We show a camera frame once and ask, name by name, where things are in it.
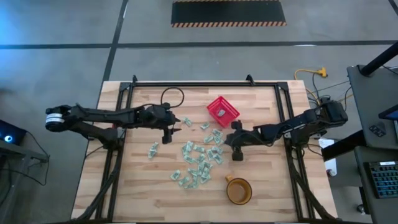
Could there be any yellow extension cord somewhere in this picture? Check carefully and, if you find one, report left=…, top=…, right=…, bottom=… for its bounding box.
left=294, top=67, right=329, bottom=105

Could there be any black desk beam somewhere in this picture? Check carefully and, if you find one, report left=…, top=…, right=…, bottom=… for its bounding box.
left=321, top=129, right=368, bottom=162

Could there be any black cable bundle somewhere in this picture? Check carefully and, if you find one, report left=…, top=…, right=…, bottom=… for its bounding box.
left=306, top=73, right=354, bottom=108

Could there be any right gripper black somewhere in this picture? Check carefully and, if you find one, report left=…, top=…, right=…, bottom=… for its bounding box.
left=224, top=119, right=262, bottom=162

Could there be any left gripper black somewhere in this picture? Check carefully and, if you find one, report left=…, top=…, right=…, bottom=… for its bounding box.
left=140, top=103, right=183, bottom=145

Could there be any black device with blue light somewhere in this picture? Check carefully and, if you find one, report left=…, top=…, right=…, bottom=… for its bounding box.
left=0, top=119, right=28, bottom=146

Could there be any black hazard striped floor mat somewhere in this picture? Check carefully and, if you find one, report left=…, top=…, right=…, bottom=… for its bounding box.
left=170, top=0, right=287, bottom=29

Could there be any red plastic slotted basket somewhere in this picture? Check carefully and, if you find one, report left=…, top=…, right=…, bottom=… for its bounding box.
left=206, top=95, right=241, bottom=129

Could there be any black round pole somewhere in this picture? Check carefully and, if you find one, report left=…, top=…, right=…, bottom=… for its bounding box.
left=359, top=41, right=398, bottom=77

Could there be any black metal table frame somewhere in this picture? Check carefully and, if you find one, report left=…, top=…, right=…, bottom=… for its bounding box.
left=72, top=73, right=338, bottom=223

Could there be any dark laptop screen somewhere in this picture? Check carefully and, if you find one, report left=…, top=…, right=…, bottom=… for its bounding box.
left=377, top=104, right=398, bottom=142

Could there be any white paper sheet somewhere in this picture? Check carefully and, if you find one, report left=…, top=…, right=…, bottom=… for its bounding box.
left=317, top=136, right=338, bottom=178

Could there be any grey metal stand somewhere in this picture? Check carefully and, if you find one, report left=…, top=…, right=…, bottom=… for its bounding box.
left=0, top=141, right=50, bottom=218

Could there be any yellow speckled ceramic mug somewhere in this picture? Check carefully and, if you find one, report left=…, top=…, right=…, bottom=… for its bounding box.
left=224, top=174, right=253, bottom=206

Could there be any black keyboard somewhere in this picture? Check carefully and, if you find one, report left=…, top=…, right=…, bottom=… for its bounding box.
left=363, top=159, right=398, bottom=200

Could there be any black left camera cable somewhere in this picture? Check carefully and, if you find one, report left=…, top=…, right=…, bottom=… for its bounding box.
left=160, top=86, right=185, bottom=109

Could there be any dark grey desk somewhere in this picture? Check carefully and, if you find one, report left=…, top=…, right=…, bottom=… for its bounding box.
left=346, top=63, right=398, bottom=150
left=353, top=145, right=398, bottom=224

